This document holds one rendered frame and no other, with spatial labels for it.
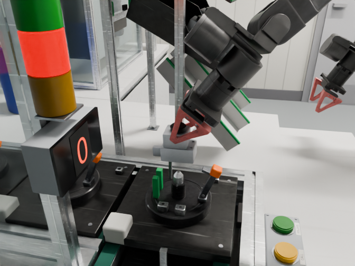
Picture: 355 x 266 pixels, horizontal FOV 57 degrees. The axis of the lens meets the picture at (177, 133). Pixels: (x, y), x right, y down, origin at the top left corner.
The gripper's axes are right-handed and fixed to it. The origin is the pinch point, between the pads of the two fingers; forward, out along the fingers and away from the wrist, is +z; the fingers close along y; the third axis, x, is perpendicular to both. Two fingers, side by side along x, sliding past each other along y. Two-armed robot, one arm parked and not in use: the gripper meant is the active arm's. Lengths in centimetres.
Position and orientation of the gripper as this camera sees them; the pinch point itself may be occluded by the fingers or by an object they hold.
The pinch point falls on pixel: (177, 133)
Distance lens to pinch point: 61.3
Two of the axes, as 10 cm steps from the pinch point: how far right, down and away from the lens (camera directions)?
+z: -5.9, 6.4, 4.8
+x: 7.8, 6.1, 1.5
